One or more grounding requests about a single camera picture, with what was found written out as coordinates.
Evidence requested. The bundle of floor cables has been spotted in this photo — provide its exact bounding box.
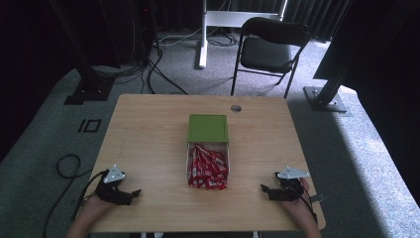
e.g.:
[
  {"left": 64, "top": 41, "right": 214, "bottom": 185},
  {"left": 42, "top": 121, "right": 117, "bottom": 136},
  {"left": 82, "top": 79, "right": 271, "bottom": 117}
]
[{"left": 92, "top": 19, "right": 239, "bottom": 96}]

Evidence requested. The dark curtain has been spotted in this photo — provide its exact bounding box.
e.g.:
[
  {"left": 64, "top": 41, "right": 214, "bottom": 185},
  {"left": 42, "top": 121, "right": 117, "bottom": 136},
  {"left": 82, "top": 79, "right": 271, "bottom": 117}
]
[{"left": 227, "top": 0, "right": 355, "bottom": 43}]

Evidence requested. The black metal stand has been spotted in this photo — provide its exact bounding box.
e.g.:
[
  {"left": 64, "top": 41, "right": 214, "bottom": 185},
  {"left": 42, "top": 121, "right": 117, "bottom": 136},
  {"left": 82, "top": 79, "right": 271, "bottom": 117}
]
[
  {"left": 302, "top": 62, "right": 352, "bottom": 115},
  {"left": 49, "top": 0, "right": 116, "bottom": 106}
]

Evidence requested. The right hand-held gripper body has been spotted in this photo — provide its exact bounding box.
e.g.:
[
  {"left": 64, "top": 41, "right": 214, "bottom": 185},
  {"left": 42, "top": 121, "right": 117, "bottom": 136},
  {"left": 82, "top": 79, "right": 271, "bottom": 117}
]
[{"left": 272, "top": 166, "right": 311, "bottom": 202}]

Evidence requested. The person's right hand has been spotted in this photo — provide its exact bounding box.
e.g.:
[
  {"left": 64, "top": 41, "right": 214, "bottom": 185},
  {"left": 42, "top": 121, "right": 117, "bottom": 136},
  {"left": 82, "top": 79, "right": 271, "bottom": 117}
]
[{"left": 280, "top": 178, "right": 315, "bottom": 222}]

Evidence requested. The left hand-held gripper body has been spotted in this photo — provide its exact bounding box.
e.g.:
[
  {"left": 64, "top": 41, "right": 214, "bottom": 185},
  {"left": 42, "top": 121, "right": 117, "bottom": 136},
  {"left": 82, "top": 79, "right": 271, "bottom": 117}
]
[{"left": 94, "top": 164, "right": 133, "bottom": 206}]

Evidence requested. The white desk frame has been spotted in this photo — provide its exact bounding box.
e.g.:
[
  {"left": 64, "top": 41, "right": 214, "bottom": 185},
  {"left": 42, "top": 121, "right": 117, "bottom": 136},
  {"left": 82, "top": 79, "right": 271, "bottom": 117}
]
[{"left": 197, "top": 0, "right": 289, "bottom": 70}]

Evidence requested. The black folding chair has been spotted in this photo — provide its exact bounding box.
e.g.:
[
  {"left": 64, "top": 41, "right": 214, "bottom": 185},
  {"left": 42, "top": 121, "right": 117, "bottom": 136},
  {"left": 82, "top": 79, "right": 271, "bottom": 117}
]
[{"left": 230, "top": 16, "right": 312, "bottom": 100}]

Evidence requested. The pile of red packets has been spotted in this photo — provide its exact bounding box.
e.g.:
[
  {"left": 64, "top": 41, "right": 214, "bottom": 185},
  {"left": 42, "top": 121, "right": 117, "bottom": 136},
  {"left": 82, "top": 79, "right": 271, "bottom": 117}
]
[{"left": 187, "top": 144, "right": 230, "bottom": 191}]

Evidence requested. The green box lid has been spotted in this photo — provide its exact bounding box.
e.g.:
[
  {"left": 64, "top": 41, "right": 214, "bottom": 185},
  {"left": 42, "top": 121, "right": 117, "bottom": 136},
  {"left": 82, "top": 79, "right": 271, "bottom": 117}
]
[{"left": 186, "top": 113, "right": 230, "bottom": 144}]

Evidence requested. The person's left hand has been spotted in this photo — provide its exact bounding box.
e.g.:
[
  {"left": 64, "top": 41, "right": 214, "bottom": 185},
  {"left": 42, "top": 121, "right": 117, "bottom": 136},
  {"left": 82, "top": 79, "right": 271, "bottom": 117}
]
[{"left": 81, "top": 194, "right": 115, "bottom": 219}]

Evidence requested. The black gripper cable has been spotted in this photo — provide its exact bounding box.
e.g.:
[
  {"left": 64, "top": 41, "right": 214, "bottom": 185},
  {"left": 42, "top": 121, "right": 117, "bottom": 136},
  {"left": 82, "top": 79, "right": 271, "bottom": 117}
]
[
  {"left": 298, "top": 184, "right": 319, "bottom": 226},
  {"left": 42, "top": 154, "right": 108, "bottom": 238}
]

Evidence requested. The clear box of red packets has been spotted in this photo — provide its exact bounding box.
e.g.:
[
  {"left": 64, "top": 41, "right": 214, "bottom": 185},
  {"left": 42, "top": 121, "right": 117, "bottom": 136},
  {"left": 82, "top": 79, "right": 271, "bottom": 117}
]
[{"left": 185, "top": 141, "right": 232, "bottom": 190}]

